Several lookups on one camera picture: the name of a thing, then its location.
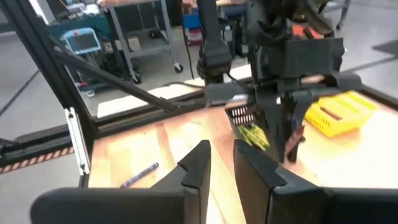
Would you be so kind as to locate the brown crayon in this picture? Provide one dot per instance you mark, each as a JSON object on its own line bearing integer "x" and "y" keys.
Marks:
{"x": 295, "y": 140}
{"x": 331, "y": 113}

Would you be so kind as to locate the grey metal cart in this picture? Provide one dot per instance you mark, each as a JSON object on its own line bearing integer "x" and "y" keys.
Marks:
{"x": 166, "y": 31}

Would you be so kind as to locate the blue pen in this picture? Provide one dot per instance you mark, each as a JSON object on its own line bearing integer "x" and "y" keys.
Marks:
{"x": 140, "y": 175}

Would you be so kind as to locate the yellow plastic basket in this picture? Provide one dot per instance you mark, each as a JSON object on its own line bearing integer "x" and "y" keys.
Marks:
{"x": 323, "y": 124}

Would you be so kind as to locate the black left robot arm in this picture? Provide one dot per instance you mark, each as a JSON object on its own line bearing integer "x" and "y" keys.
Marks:
{"x": 214, "y": 46}

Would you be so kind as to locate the yellow-green crayon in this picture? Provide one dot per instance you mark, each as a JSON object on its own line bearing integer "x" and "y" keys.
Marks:
{"x": 244, "y": 135}
{"x": 255, "y": 138}
{"x": 262, "y": 135}

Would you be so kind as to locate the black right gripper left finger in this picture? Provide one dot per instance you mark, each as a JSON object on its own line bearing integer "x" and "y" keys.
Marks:
{"x": 124, "y": 207}

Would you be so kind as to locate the blue storage bin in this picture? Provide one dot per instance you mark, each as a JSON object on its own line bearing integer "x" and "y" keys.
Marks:
{"x": 191, "y": 21}

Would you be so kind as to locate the orange shop vacuum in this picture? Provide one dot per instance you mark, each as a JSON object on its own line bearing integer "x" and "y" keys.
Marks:
{"x": 300, "y": 31}

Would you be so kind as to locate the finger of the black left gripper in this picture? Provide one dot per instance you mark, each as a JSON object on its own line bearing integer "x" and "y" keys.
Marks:
{"x": 303, "y": 105}
{"x": 275, "y": 124}

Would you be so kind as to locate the blue white teach pendant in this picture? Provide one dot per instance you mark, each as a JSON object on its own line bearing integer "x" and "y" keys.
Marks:
{"x": 82, "y": 42}

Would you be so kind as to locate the black orange hazard mat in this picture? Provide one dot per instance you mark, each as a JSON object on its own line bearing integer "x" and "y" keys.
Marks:
{"x": 31, "y": 161}

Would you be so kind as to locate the black plastic basket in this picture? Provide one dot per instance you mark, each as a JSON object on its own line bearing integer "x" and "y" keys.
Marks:
{"x": 241, "y": 116}

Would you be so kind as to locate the teal equipment cabinet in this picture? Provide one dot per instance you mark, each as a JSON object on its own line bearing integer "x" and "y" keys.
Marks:
{"x": 93, "y": 21}

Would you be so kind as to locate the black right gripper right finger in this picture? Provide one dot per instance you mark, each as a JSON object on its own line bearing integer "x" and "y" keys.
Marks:
{"x": 311, "y": 207}

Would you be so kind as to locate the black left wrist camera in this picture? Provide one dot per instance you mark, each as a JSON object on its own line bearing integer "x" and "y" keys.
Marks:
{"x": 304, "y": 57}

